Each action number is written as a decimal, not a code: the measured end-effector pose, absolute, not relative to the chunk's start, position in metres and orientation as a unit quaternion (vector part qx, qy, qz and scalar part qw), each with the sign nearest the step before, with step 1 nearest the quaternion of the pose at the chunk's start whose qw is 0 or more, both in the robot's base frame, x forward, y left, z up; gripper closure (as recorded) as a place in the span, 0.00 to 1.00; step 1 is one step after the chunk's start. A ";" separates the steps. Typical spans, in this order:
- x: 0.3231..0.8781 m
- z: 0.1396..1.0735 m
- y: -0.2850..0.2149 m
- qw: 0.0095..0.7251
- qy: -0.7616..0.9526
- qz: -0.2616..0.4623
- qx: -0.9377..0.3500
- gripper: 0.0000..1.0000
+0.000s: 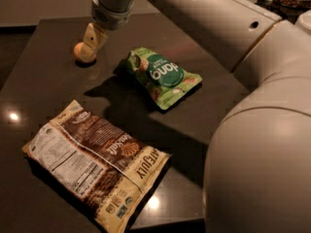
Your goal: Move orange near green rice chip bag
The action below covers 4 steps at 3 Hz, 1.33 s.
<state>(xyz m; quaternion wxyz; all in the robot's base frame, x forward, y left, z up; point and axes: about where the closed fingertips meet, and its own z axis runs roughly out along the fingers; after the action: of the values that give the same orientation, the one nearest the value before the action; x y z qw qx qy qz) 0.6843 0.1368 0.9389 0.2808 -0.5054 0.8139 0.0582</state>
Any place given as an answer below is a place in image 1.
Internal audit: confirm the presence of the orange fruit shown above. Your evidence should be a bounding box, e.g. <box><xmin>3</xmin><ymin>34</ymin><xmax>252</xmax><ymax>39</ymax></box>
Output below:
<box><xmin>74</xmin><ymin>43</ymin><xmax>96</xmax><ymax>64</ymax></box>

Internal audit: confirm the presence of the green rice chip bag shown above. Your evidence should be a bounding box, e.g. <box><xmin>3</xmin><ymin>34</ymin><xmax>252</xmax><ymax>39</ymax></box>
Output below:
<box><xmin>125</xmin><ymin>48</ymin><xmax>202</xmax><ymax>111</ymax></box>

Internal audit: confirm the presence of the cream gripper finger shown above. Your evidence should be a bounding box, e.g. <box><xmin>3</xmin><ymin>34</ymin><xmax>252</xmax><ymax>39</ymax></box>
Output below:
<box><xmin>78</xmin><ymin>43</ymin><xmax>96</xmax><ymax>63</ymax></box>
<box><xmin>84</xmin><ymin>22</ymin><xmax>108</xmax><ymax>51</ymax></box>

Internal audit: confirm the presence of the dark box behind cup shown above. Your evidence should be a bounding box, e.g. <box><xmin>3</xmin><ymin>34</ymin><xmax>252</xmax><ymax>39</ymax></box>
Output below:
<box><xmin>256</xmin><ymin>0</ymin><xmax>305</xmax><ymax>23</ymax></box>

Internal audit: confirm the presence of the brown tortilla chip bag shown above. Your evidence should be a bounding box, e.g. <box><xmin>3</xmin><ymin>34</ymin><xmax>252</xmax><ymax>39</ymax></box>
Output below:
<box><xmin>22</xmin><ymin>101</ymin><xmax>169</xmax><ymax>233</ymax></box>

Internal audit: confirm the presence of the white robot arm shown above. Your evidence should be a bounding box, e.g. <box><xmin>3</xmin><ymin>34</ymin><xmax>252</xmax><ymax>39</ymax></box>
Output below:
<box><xmin>80</xmin><ymin>0</ymin><xmax>311</xmax><ymax>233</ymax></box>

